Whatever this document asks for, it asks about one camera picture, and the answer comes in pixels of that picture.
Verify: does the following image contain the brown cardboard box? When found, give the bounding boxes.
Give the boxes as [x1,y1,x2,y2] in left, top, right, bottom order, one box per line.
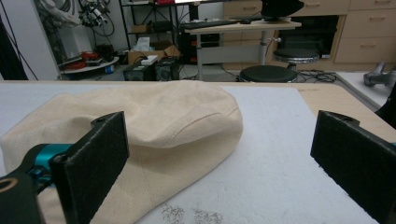
[127,44,182,65]

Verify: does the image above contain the small black round stool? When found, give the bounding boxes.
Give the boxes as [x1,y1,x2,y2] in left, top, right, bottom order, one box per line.
[273,48,320,71]

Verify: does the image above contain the black floor cables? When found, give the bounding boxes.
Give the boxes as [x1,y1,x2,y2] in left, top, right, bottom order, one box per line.
[294,68,339,84]

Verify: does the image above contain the black metal shelf rack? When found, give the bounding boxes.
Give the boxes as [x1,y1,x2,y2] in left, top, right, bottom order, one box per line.
[119,0,201,64]

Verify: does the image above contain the white machine with cables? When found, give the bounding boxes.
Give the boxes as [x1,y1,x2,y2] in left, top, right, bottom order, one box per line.
[35,0,116,57]

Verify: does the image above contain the black object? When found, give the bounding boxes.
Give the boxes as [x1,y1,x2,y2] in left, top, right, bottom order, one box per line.
[375,91,396,131]

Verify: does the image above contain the round white low platform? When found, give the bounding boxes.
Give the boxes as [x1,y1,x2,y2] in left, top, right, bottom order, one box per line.
[59,55,120,76]

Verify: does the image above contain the light wooden desk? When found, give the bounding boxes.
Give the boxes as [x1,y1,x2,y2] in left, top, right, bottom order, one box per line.
[183,20,303,81]

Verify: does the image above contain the large black round stool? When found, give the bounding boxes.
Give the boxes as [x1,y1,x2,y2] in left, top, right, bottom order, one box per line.
[238,64,300,84]

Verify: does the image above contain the grey metal device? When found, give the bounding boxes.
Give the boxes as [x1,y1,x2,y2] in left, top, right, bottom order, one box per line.
[362,61,396,89]

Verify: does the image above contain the white flat box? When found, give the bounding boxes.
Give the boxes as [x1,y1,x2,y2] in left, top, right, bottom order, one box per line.
[140,54,160,66]

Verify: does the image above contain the white partition panel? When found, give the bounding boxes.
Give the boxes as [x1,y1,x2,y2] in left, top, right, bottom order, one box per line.
[0,0,61,81]

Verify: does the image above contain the black keyboard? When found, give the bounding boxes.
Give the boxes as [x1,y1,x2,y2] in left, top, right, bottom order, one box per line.
[179,20,241,31]

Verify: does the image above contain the cream cloth garment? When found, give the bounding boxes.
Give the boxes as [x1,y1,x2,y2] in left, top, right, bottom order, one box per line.
[0,79,244,224]

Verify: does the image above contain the red cable coil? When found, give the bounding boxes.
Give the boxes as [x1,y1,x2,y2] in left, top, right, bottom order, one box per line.
[64,51,101,71]

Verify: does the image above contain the white side table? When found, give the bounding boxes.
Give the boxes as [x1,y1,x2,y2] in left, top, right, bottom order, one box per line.
[335,71,396,110]

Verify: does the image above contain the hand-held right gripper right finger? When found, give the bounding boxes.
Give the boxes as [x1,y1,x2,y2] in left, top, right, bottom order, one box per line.
[309,109,396,224]

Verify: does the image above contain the light wooden drawer cabinet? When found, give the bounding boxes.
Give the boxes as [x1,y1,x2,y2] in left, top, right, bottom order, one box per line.
[221,0,396,72]

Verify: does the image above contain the black monitor base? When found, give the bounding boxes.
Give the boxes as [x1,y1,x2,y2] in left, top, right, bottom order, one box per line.
[260,0,305,23]

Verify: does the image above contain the black computer case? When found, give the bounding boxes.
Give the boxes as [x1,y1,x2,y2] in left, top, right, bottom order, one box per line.
[122,61,157,82]
[154,56,181,81]

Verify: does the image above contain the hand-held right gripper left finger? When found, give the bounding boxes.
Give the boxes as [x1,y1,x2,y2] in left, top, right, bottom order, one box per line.
[49,110,131,224]

